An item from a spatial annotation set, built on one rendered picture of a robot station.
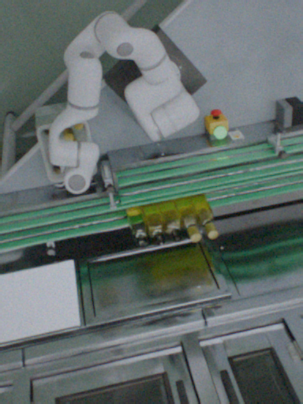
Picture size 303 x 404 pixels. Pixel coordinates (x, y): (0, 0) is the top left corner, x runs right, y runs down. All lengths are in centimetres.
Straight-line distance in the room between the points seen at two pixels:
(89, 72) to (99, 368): 84
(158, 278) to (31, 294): 42
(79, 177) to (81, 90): 26
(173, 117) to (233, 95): 50
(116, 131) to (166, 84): 51
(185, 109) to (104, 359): 76
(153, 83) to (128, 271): 69
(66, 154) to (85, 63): 27
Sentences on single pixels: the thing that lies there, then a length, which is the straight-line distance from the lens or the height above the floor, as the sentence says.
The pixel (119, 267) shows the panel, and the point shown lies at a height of 108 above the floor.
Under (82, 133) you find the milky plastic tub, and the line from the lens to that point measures 191.
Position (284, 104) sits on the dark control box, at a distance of 202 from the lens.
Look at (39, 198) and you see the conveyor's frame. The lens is 196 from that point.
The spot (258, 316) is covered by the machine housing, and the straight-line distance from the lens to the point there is 170.
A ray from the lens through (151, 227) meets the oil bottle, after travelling 177.
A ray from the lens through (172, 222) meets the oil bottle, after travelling 178.
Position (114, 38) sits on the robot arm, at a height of 118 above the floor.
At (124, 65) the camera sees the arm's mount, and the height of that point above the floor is 81.
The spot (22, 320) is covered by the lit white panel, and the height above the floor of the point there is 123.
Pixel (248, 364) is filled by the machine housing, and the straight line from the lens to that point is 161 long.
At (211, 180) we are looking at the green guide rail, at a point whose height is 94.
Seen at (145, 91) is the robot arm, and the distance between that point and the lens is 147.
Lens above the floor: 248
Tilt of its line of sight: 54 degrees down
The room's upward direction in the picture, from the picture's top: 160 degrees clockwise
